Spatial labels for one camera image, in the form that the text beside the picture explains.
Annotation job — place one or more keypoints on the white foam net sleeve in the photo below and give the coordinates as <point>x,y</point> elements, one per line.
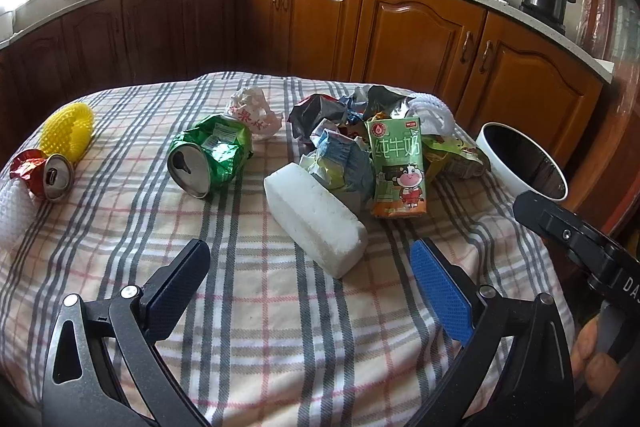
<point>17,212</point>

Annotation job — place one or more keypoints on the crushed red can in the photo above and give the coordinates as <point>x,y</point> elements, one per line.
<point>48,177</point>

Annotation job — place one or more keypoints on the plaid tablecloth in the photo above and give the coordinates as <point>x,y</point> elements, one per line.
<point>270,339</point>

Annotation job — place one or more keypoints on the green orange milk carton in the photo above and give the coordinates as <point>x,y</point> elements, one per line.
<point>397,158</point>

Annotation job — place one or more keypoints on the red silver snack bag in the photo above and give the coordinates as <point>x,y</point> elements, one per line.
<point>358,108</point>

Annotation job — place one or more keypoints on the white foam block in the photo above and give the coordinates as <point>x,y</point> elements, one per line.
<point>316,220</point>

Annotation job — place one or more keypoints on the wooden kitchen cabinets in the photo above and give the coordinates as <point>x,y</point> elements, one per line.
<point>486,61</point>

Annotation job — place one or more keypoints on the right hand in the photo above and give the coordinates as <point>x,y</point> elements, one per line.
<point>598,369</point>

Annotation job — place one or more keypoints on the crushed green can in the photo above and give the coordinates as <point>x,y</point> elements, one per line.
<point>209,155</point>

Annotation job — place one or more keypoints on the yellow green snack bag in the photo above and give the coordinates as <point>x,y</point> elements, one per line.
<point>457,157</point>

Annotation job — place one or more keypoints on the white round trash bin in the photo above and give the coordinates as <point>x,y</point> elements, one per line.
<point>520,163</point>

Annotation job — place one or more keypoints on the white foam net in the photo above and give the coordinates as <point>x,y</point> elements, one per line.
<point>435,116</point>

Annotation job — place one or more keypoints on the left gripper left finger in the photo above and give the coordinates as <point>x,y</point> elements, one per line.
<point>103,368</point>

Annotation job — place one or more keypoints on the blue white wrapper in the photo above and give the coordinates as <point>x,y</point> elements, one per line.
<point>340,164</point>

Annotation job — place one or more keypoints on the white tissue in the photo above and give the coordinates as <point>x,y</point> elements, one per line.
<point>250,107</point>

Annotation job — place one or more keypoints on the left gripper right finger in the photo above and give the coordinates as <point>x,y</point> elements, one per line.
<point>535,387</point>

